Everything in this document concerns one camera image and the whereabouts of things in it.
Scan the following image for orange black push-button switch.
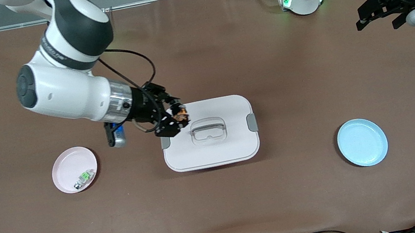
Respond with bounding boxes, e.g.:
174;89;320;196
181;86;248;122
171;102;190;123

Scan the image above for white lidded box grey latches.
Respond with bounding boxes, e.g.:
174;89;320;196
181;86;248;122
155;91;264;176

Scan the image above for pink round plate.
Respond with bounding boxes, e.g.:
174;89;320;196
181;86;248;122
48;144;102;197

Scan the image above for brown table cover mat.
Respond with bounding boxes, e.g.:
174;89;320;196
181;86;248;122
0;0;415;233

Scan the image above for light blue round plate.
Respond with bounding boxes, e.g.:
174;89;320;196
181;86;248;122
334;114;391;171

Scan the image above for green push-button switch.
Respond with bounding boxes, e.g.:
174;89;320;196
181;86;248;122
72;168;97;191

